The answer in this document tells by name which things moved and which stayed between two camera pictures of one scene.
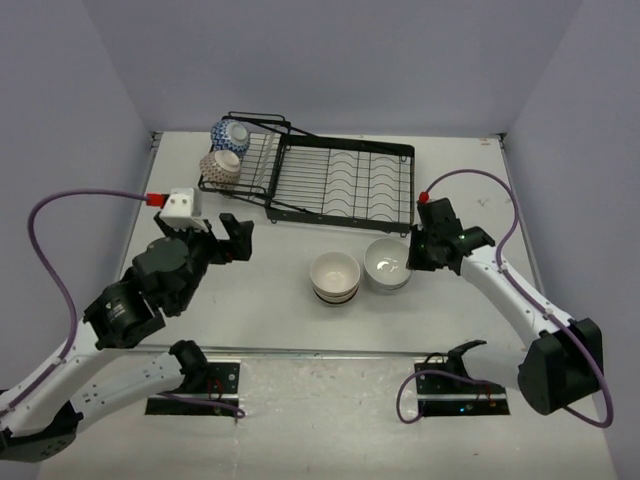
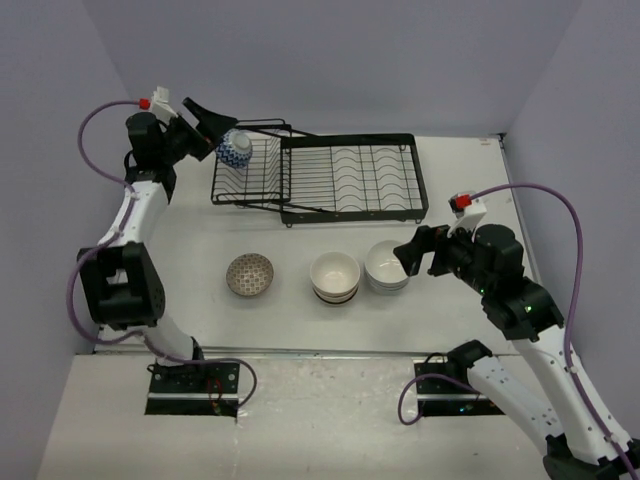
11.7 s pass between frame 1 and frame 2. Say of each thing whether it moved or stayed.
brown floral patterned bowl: moved
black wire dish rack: stayed
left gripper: moved
